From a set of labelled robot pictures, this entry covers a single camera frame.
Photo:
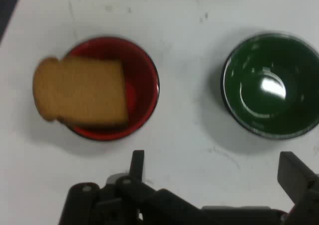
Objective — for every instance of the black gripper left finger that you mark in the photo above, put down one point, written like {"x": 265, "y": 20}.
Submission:
{"x": 129, "y": 192}

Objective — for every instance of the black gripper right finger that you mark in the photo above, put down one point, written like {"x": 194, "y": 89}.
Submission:
{"x": 294, "y": 175}

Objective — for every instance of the green enamel bowl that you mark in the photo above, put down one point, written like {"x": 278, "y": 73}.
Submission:
{"x": 271, "y": 85}

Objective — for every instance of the red enamel bowl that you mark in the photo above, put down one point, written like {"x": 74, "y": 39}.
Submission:
{"x": 139, "y": 85}

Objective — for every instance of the brown toast bread slice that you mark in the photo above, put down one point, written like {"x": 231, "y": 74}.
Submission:
{"x": 79, "y": 93}

